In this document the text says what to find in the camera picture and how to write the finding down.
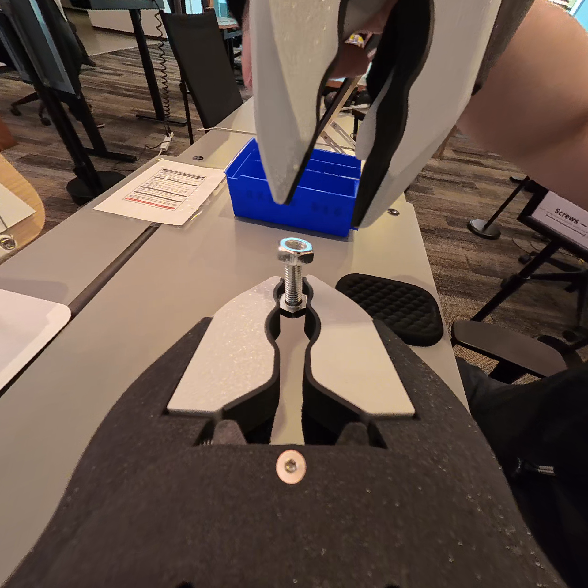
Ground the black office chair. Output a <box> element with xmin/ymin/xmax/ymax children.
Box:
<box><xmin>451</xmin><ymin>320</ymin><xmax>570</xmax><ymax>384</ymax></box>

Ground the black coiled cable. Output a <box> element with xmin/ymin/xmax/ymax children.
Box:
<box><xmin>153</xmin><ymin>0</ymin><xmax>174</xmax><ymax>138</ymax></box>

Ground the steel hex nut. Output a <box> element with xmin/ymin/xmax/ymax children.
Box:
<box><xmin>277</xmin><ymin>237</ymin><xmax>317</xmax><ymax>267</ymax></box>

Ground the person's right forearm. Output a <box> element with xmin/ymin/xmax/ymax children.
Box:
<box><xmin>459</xmin><ymin>0</ymin><xmax>588</xmax><ymax>211</ymax></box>

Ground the paper sheet in plastic sleeve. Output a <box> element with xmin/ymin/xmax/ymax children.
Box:
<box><xmin>93</xmin><ymin>158</ymin><xmax>227</xmax><ymax>227</ymax></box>

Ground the black stanchion post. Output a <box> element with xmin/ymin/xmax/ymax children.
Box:
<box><xmin>468</xmin><ymin>176</ymin><xmax>531</xmax><ymax>240</ymax></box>

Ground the steel hex bolt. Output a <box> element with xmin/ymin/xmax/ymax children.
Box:
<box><xmin>278</xmin><ymin>266</ymin><xmax>315</xmax><ymax>318</ymax></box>

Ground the colour printed instruction sheet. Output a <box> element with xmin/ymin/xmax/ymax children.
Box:
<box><xmin>0</xmin><ymin>184</ymin><xmax>36</xmax><ymax>249</ymax></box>

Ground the black high-back chair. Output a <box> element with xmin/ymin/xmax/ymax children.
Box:
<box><xmin>161</xmin><ymin>9</ymin><xmax>244</xmax><ymax>145</ymax></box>

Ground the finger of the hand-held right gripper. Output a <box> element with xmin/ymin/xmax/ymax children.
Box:
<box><xmin>249</xmin><ymin>0</ymin><xmax>352</xmax><ymax>206</ymax></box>
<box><xmin>350</xmin><ymin>0</ymin><xmax>502</xmax><ymax>229</ymax></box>

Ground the black textured wrist pad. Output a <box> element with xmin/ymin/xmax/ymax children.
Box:
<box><xmin>335</xmin><ymin>273</ymin><xmax>445</xmax><ymax>347</ymax></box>

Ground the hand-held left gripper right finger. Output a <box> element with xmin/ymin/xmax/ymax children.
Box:
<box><xmin>303</xmin><ymin>275</ymin><xmax>416</xmax><ymax>420</ymax></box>

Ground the blue plastic bin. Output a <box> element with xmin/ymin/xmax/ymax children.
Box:
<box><xmin>224</xmin><ymin>138</ymin><xmax>364</xmax><ymax>238</ymax></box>

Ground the black office chair base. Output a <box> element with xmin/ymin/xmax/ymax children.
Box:
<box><xmin>9</xmin><ymin>89</ymin><xmax>51</xmax><ymax>127</ymax></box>

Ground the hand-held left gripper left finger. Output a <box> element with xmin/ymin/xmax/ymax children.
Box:
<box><xmin>166</xmin><ymin>276</ymin><xmax>283</xmax><ymax>420</ymax></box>

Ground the rounded wooden board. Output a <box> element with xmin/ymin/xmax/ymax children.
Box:
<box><xmin>0</xmin><ymin>154</ymin><xmax>46</xmax><ymax>265</ymax></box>

